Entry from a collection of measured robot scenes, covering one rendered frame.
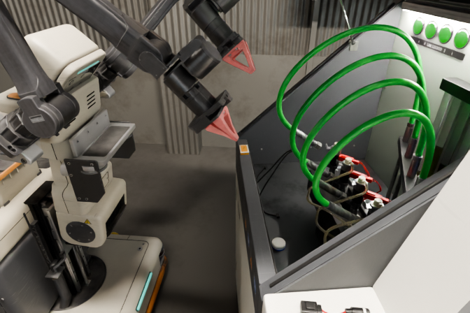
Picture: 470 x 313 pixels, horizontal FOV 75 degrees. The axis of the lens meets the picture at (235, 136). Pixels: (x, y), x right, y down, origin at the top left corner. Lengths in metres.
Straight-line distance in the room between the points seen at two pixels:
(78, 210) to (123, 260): 0.60
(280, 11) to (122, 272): 2.04
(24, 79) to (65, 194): 0.47
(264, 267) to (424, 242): 0.33
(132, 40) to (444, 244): 0.64
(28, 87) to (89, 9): 0.23
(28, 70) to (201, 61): 0.37
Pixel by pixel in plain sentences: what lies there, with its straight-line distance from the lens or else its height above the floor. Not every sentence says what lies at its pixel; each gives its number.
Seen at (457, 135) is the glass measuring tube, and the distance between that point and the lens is 0.92.
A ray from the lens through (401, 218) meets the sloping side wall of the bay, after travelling 0.61.
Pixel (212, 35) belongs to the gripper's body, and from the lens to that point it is 0.78.
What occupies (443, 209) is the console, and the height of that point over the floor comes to 1.20.
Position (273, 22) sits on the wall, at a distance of 2.56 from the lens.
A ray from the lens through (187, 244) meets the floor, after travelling 2.06.
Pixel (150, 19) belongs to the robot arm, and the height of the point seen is 1.37.
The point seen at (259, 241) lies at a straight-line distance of 0.79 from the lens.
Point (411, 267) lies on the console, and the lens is 0.64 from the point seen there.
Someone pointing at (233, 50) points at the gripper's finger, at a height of 1.36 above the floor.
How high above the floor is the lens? 1.54
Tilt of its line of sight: 29 degrees down
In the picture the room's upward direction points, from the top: straight up
